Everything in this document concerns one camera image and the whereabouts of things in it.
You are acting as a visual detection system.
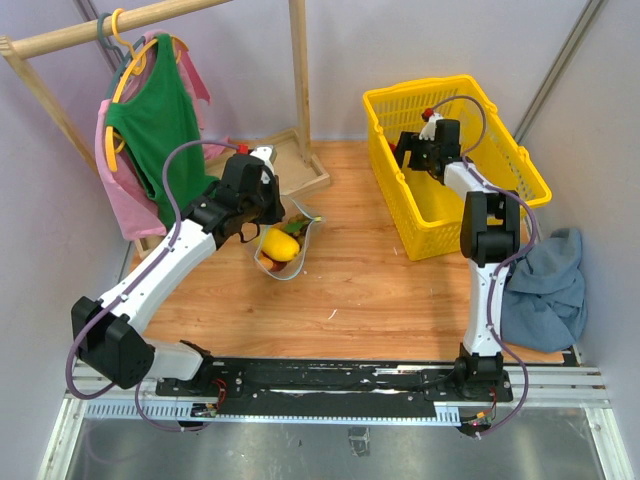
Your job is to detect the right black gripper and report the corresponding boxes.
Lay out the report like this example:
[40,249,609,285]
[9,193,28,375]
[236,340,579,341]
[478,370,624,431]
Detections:
[388,132,440,172]

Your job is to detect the blue cloth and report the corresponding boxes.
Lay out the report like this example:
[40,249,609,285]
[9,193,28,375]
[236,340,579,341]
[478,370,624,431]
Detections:
[501,228,587,353]

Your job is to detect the toy steak slice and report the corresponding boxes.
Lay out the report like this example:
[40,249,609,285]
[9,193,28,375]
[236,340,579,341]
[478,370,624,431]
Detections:
[259,253,286,272]

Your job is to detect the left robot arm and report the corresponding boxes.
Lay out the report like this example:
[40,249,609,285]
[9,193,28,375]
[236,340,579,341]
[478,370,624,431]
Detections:
[71,145,284,396]

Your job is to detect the wooden clothes rack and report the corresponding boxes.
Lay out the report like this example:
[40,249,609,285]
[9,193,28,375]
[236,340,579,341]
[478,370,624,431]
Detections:
[0,0,332,265]

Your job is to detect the clear zip top bag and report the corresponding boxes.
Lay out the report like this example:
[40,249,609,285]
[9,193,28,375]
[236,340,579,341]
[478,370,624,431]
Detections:
[245,195,326,281]

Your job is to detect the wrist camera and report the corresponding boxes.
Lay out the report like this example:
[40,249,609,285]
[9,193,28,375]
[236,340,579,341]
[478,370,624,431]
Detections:
[419,108,444,141]
[236,144,277,173]

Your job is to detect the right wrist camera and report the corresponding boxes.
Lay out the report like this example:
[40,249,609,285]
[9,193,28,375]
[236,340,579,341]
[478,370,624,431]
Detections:
[419,108,444,141]

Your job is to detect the longan fruit bunch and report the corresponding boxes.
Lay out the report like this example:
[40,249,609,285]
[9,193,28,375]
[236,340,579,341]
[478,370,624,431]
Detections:
[280,214,312,238]

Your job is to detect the dark green hanger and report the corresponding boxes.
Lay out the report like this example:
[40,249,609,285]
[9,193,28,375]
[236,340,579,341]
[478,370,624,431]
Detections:
[97,13,127,98]

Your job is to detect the yellow hanger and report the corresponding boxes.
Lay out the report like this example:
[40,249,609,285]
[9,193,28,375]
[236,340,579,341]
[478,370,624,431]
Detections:
[103,7,190,173]

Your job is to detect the pink shirt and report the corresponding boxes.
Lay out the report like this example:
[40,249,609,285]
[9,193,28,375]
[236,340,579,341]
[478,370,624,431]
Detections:
[95,45,211,241]

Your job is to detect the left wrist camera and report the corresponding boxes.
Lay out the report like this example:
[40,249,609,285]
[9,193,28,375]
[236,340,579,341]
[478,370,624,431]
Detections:
[236,144,277,173]

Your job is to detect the yellow toy banana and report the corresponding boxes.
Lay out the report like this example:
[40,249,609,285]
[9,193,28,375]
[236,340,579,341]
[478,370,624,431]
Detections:
[261,228,301,263]

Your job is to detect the aluminium frame post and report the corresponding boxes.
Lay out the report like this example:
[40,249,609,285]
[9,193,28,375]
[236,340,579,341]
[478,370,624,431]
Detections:
[513,0,608,144]

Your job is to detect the green tank top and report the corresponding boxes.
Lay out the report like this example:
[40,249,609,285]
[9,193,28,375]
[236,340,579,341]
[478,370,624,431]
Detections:
[106,34,200,228]

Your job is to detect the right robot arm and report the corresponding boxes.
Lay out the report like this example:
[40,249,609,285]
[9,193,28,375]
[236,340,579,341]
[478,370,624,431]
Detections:
[394,109,521,401]

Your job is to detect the yellow plastic basket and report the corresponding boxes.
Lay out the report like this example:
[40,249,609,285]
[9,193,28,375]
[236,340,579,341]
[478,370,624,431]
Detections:
[363,75,552,261]

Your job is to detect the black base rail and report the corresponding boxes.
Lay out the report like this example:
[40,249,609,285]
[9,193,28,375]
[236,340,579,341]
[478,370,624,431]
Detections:
[156,357,513,422]

